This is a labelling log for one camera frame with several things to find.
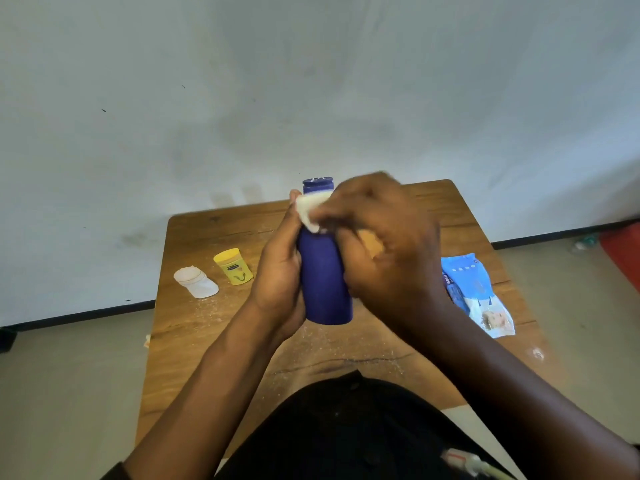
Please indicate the person's left hand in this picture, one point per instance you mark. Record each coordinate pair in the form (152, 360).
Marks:
(277, 284)

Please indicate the person's right hand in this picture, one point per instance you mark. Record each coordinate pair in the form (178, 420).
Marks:
(395, 259)

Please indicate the dark blue bottle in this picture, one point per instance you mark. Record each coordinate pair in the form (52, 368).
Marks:
(325, 279)

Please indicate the yellow bottle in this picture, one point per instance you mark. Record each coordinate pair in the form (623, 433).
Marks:
(233, 267)

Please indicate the white bottle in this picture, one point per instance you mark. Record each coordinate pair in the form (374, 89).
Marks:
(196, 282)

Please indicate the white wipe cloth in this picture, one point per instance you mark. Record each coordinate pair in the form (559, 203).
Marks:
(310, 209)

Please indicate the blue wet wipes pack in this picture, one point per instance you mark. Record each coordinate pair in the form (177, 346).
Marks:
(480, 299)

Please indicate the person's left forearm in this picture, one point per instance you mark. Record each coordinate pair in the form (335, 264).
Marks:
(200, 399)

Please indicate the person's right forearm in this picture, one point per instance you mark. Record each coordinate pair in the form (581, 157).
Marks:
(540, 409)

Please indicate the person's black clothing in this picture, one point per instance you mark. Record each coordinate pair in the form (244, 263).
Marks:
(360, 434)

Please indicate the wooden table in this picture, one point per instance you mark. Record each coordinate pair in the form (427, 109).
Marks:
(210, 324)

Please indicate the green white floor litter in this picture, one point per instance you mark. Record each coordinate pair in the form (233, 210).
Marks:
(585, 242)

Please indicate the red floor object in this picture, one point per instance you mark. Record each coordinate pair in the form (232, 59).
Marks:
(624, 252)

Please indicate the black floor block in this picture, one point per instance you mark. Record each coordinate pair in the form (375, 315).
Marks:
(7, 339)

